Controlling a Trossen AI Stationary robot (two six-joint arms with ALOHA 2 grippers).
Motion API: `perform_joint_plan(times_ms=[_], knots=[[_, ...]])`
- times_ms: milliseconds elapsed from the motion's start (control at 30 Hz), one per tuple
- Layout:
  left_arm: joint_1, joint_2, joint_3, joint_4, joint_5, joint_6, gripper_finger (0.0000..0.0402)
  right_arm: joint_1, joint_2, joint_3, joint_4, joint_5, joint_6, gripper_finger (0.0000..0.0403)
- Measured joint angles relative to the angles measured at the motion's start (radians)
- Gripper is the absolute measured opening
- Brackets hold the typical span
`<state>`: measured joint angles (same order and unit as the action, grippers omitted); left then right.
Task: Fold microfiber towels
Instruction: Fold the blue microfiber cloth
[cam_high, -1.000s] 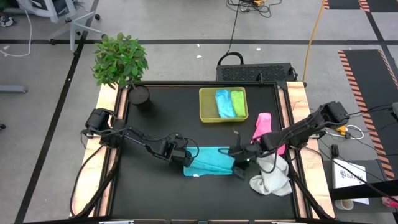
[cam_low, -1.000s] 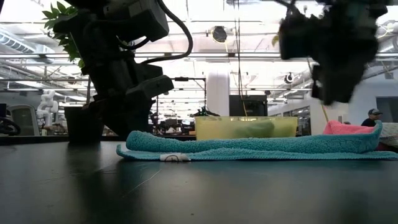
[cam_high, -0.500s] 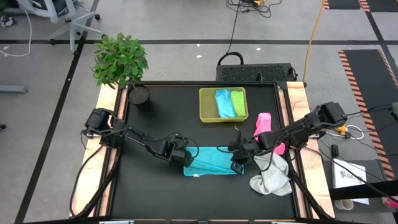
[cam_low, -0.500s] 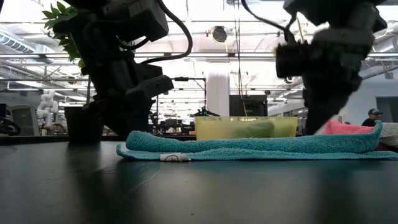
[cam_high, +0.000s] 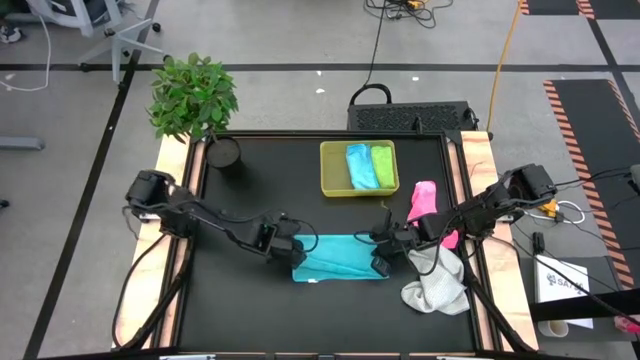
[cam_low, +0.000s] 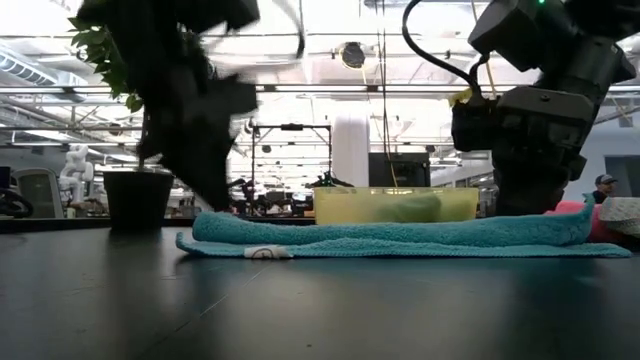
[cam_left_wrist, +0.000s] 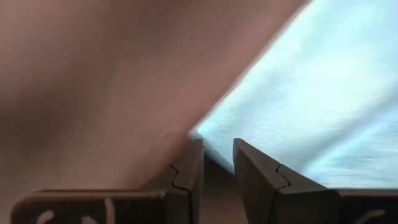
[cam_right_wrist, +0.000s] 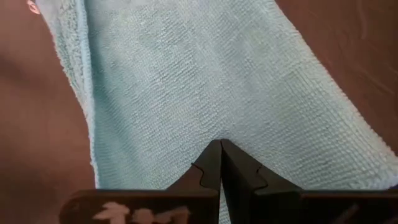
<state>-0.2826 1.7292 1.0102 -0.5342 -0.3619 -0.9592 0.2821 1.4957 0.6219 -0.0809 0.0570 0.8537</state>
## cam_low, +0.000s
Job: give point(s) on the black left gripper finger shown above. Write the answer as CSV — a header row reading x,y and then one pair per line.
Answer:
x,y
200,185

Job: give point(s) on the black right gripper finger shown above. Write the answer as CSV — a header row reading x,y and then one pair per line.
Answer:
x,y
527,197

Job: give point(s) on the pink microfiber towel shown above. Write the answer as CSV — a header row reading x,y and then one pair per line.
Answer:
x,y
605,230

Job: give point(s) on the white microfiber towel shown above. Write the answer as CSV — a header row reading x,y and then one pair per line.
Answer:
x,y
622,215

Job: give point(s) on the lime green microfiber towel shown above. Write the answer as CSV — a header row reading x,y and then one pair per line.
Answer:
x,y
410,209

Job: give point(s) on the teal terry towel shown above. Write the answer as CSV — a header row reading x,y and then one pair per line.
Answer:
x,y
400,235

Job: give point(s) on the yellow plastic bin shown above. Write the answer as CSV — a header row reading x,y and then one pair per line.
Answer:
x,y
350,205

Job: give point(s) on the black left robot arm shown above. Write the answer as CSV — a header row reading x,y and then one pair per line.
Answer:
x,y
165,30

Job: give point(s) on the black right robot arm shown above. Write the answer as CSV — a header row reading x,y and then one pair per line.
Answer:
x,y
590,35

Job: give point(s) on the green potted plant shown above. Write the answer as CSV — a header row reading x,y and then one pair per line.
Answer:
x,y
137,200

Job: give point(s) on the person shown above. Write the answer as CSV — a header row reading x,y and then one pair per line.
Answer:
x,y
604,187

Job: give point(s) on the white humanoid robot figure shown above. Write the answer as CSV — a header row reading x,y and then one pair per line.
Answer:
x,y
75,172

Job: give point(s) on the black cabinet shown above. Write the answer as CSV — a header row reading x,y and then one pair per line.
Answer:
x,y
400,170

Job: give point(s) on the grey mesh chair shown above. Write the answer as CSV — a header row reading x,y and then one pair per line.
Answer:
x,y
40,192

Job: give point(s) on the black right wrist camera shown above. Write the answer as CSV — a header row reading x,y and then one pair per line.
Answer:
x,y
545,117

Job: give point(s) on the black metal frame rig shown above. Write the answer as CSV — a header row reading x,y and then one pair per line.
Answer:
x,y
292,127

